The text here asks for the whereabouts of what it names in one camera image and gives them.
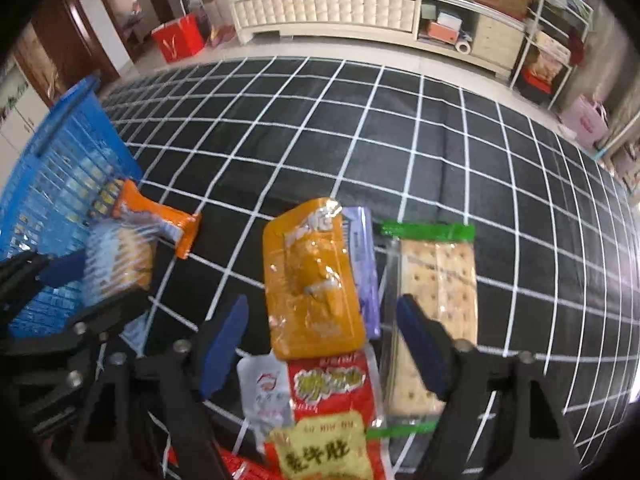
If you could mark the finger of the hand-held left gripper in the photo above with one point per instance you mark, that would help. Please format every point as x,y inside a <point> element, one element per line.
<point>110,317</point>
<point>60,270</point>

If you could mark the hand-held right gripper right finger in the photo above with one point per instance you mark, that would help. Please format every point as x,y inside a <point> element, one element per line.
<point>420,350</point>

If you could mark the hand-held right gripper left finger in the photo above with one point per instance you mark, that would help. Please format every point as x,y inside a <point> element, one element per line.
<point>225,350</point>

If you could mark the blue-edged cracker packet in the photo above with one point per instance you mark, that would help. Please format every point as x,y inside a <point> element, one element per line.
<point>120,265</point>

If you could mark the small white snack packet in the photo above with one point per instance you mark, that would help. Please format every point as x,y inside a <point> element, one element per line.
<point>262,395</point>

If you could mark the green-edged cracker packet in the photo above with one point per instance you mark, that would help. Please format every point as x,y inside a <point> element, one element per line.
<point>440,280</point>

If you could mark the purple snack packet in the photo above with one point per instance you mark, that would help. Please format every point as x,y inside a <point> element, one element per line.
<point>364,270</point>

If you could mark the orange vacuum snack packet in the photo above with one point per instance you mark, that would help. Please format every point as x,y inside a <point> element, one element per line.
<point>310,285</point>

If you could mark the blue plastic basket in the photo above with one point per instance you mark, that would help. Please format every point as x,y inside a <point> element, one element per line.
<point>60,160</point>

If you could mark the small red snack packet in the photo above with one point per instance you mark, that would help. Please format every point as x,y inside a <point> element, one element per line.
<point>240,470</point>

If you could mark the yellow snack packet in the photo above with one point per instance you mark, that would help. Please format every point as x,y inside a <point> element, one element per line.
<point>320,452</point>

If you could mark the orange snack bar packet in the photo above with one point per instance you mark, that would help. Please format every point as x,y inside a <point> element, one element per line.
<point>160,217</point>

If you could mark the black white checkered tablecloth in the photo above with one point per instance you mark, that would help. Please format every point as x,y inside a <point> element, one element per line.
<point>350,135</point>

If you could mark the dark wooden door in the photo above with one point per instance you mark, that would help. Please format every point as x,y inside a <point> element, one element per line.
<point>65,25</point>

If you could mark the red gift bag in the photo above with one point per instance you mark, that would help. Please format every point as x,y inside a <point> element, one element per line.
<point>177,37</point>

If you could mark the pink bag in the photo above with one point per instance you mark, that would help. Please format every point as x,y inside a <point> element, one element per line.
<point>585,120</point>

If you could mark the white paper roll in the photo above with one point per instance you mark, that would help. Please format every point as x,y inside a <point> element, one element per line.
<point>462,46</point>

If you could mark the orange box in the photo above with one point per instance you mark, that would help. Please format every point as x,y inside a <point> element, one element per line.
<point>442,32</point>

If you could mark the pale blue box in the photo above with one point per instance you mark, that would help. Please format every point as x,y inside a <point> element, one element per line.
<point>449,18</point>

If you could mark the white shelf rack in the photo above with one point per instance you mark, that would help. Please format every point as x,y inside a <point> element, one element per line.
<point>530,35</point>

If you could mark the white tufted media cabinet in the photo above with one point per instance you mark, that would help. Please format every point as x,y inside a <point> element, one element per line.
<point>325,7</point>

